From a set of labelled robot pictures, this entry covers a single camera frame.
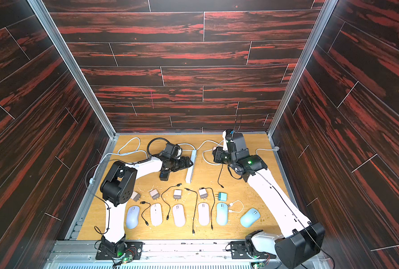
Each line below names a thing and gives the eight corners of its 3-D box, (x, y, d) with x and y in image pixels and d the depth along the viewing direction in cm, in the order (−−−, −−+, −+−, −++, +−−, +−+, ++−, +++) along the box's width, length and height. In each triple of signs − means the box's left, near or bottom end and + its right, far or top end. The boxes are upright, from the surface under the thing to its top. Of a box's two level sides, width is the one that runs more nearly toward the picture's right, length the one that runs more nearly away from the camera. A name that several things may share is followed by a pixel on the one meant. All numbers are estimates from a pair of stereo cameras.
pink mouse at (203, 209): (198, 225, 83) (198, 224, 81) (198, 204, 89) (198, 202, 88) (209, 225, 82) (210, 224, 81) (208, 204, 89) (209, 202, 88)
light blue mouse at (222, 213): (216, 225, 82) (217, 224, 81) (215, 204, 89) (215, 202, 87) (229, 225, 82) (229, 224, 80) (226, 204, 89) (227, 202, 87)
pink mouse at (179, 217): (174, 228, 82) (174, 227, 80) (172, 206, 89) (172, 204, 87) (186, 225, 82) (186, 224, 81) (183, 204, 89) (183, 202, 88)
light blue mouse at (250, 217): (246, 230, 81) (247, 229, 79) (237, 219, 84) (238, 218, 82) (261, 216, 85) (263, 214, 83) (252, 206, 89) (253, 204, 86)
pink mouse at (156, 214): (151, 227, 82) (150, 226, 80) (151, 205, 89) (150, 203, 87) (163, 224, 83) (162, 223, 81) (161, 203, 90) (160, 201, 88)
